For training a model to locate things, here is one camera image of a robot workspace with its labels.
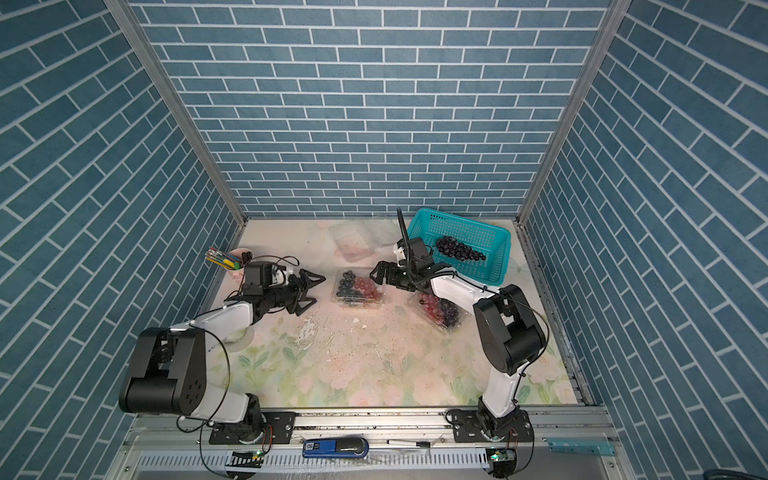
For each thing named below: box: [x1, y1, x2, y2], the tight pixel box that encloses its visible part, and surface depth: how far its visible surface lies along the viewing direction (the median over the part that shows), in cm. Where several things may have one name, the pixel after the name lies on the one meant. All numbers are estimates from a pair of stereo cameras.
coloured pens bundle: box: [205, 247, 243, 270], surface depth 93 cm
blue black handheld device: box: [302, 437, 369, 458], surface depth 70 cm
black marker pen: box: [386, 439, 431, 448], surface depth 73 cm
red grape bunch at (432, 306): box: [419, 293, 445, 325], surface depth 91 cm
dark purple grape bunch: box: [437, 298, 462, 328], surface depth 91 cm
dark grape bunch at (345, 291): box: [336, 270, 363, 301], surface depth 98 cm
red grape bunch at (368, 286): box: [354, 276, 382, 300], surface depth 98 cm
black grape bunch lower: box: [436, 236, 486, 261], surface depth 110 cm
